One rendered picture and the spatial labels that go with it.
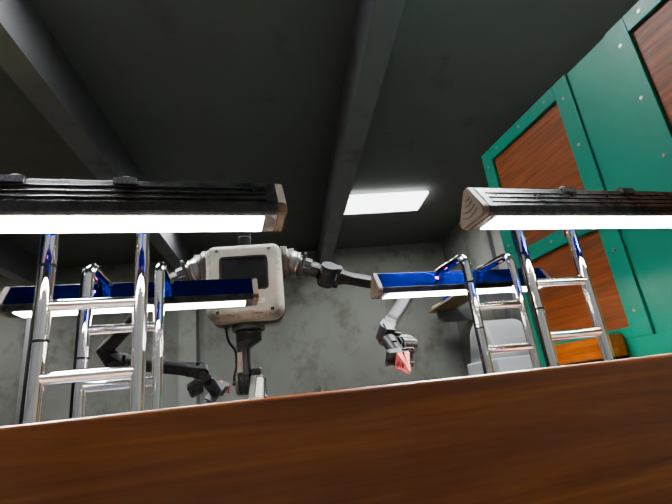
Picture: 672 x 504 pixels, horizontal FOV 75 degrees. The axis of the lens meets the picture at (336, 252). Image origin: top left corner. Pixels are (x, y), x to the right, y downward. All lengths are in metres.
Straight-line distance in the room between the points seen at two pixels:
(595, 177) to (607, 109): 0.22
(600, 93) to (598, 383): 1.42
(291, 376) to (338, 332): 1.15
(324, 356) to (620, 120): 6.97
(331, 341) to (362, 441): 7.81
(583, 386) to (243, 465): 0.29
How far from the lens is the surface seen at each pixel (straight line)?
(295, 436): 0.33
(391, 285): 1.31
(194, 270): 2.01
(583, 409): 0.44
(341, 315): 8.24
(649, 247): 1.60
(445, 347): 8.59
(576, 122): 1.82
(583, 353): 1.71
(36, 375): 0.85
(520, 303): 1.35
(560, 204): 0.93
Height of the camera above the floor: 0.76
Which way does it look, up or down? 19 degrees up
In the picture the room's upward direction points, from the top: 7 degrees counter-clockwise
